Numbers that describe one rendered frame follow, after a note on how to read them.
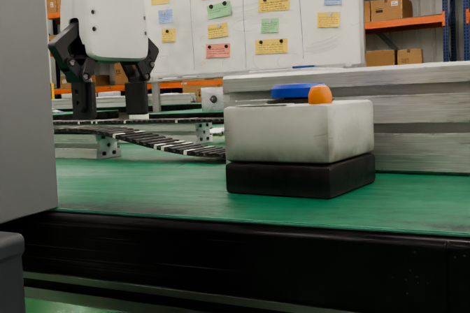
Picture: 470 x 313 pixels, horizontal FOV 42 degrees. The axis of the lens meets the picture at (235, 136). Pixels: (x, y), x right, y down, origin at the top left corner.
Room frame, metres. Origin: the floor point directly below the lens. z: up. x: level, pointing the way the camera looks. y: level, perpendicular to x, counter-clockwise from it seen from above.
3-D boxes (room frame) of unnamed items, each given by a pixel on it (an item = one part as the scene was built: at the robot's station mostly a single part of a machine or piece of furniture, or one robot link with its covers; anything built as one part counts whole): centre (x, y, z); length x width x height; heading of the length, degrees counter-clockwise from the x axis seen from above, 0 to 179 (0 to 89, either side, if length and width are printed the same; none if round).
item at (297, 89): (0.43, -0.05, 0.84); 0.04 x 0.04 x 0.02
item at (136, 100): (0.76, 0.11, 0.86); 0.03 x 0.03 x 0.07; 57
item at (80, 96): (0.67, 0.17, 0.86); 0.03 x 0.03 x 0.07; 57
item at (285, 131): (0.44, -0.05, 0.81); 0.10 x 0.08 x 0.06; 147
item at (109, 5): (0.71, 0.14, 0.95); 0.10 x 0.07 x 0.11; 147
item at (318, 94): (0.39, -0.06, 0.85); 0.02 x 0.02 x 0.01
